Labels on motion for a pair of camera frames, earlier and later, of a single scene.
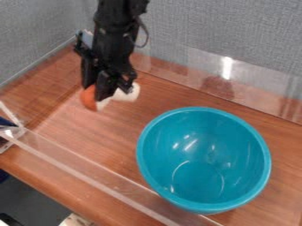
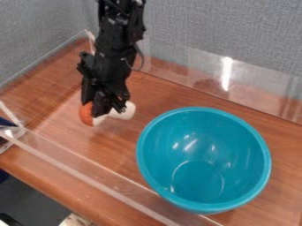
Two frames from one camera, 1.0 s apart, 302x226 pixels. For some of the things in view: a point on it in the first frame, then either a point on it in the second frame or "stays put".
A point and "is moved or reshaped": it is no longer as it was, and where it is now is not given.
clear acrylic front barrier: [95, 177] stays put
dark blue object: [6, 122] stays put
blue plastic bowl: [206, 159] stays put
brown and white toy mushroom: [116, 95] is moved or reshaped
